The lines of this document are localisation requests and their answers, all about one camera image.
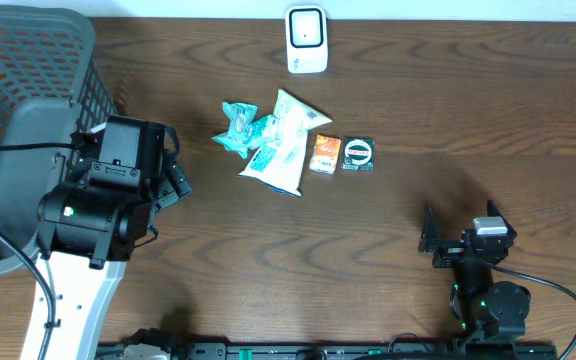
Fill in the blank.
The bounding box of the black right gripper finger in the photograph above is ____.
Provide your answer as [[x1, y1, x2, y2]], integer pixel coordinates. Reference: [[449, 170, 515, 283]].
[[418, 206, 440, 253], [487, 200, 503, 218]]

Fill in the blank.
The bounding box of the dark green round-label packet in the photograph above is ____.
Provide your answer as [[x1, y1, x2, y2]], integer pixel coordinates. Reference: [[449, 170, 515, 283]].
[[342, 137, 375, 171]]

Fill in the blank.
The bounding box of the teal candy wrapper packet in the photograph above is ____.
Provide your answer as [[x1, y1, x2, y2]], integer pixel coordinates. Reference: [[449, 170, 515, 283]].
[[212, 102, 258, 159]]

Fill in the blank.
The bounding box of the orange snack packet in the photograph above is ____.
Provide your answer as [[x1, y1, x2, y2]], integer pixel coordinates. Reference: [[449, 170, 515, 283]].
[[309, 134, 341, 175]]

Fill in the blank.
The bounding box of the small teal packet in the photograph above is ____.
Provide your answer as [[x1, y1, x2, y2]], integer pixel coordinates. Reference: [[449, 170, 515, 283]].
[[244, 115, 279, 149]]

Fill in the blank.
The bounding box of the large white snack bag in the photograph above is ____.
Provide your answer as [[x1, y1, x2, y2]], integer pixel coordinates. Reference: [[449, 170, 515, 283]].
[[239, 89, 332, 197]]

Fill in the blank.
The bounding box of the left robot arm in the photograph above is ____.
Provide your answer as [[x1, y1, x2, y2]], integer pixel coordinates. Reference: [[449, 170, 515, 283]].
[[21, 115, 191, 359]]

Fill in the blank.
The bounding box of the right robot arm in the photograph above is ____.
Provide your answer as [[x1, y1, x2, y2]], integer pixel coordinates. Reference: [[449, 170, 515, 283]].
[[418, 201, 531, 350]]

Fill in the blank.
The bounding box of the grey plastic basket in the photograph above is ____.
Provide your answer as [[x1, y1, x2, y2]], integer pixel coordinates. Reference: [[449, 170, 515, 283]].
[[0, 5, 116, 258]]

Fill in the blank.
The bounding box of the black right camera cable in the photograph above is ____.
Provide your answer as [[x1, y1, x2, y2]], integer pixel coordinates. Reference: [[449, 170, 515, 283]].
[[487, 262, 576, 360]]

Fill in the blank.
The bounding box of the black camera cable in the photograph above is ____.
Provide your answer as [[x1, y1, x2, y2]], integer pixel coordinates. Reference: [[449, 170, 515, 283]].
[[487, 262, 576, 360], [0, 142, 87, 152]]

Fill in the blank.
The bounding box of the black left camera cable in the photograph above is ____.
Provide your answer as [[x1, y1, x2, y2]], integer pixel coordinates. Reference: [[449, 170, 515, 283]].
[[0, 142, 87, 152]]

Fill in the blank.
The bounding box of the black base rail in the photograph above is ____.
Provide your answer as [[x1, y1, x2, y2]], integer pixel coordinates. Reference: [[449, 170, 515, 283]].
[[94, 342, 557, 360]]

